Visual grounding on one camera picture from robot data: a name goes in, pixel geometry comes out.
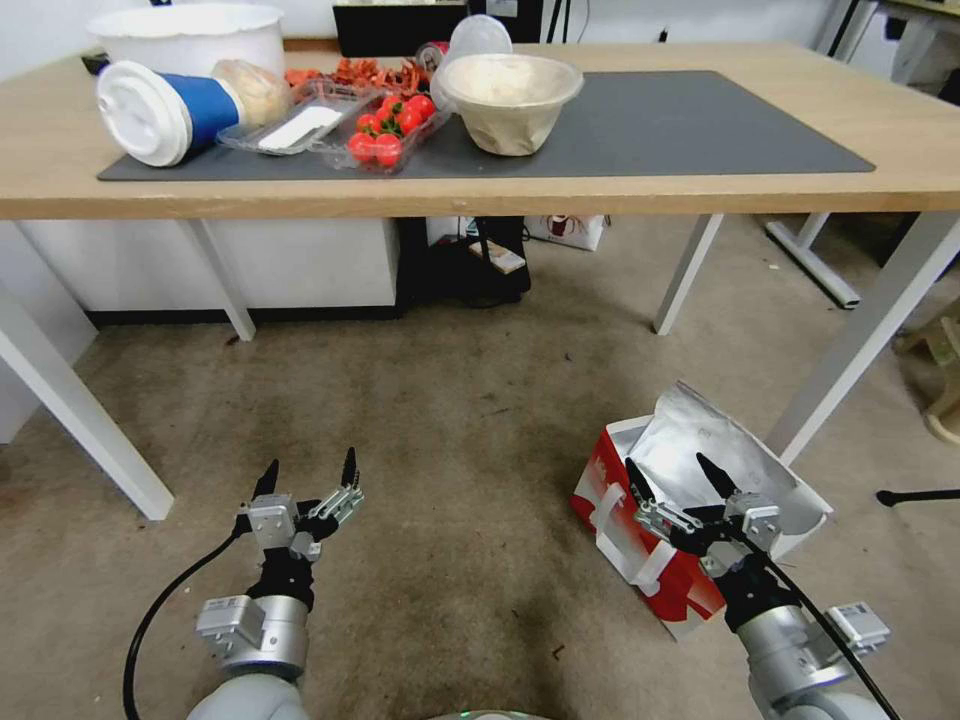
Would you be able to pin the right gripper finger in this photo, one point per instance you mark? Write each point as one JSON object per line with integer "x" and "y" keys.
{"x": 718, "y": 480}
{"x": 664, "y": 519}

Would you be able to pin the white desk leg foot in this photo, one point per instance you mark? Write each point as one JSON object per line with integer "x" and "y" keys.
{"x": 814, "y": 259}

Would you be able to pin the black chair base leg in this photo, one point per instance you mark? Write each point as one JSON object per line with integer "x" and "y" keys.
{"x": 922, "y": 496}

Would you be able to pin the white low cabinet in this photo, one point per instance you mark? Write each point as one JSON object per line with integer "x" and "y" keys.
{"x": 300, "y": 262}

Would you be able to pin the pile of red peels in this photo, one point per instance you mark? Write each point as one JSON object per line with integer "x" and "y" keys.
{"x": 367, "y": 75}

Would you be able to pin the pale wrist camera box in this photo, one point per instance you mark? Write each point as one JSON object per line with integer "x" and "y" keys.
{"x": 754, "y": 521}
{"x": 270, "y": 521}

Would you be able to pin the blue paper cup white lid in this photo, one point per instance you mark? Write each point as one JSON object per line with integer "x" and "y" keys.
{"x": 165, "y": 112}

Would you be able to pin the dark grey table mat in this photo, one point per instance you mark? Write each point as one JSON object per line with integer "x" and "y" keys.
{"x": 675, "y": 127}

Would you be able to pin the clear round plastic container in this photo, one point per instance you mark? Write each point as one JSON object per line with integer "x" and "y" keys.
{"x": 480, "y": 36}

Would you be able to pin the beige plastic stool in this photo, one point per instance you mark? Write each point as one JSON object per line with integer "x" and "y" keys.
{"x": 941, "y": 375}

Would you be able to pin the white robot front shell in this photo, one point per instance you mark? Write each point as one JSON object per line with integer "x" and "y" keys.
{"x": 476, "y": 715}

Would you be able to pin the clear box of cherry tomatoes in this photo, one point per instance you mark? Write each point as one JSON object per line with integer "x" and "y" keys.
{"x": 386, "y": 131}

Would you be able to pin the black box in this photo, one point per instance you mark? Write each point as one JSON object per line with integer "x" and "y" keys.
{"x": 397, "y": 26}

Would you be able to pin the red drink can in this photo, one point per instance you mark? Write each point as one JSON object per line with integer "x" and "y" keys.
{"x": 431, "y": 54}

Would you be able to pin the large white plastic tub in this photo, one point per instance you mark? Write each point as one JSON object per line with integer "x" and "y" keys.
{"x": 187, "y": 37}

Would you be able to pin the wooden table with white legs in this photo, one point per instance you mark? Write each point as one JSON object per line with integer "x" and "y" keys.
{"x": 480, "y": 199}

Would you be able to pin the white printed paper bag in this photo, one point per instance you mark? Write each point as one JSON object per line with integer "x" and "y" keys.
{"x": 570, "y": 231}

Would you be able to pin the brown paper bowl clear lid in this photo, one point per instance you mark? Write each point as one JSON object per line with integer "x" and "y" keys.
{"x": 506, "y": 97}

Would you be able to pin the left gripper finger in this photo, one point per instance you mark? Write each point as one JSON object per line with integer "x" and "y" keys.
{"x": 341, "y": 504}
{"x": 267, "y": 480}

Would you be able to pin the bread in clear bag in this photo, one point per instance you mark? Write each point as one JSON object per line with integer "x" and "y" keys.
{"x": 259, "y": 90}

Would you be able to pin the black crate with clutter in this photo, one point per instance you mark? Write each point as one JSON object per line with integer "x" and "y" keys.
{"x": 465, "y": 270}

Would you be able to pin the clear plastic tray white napkin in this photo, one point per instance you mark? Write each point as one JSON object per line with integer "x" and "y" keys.
{"x": 292, "y": 127}

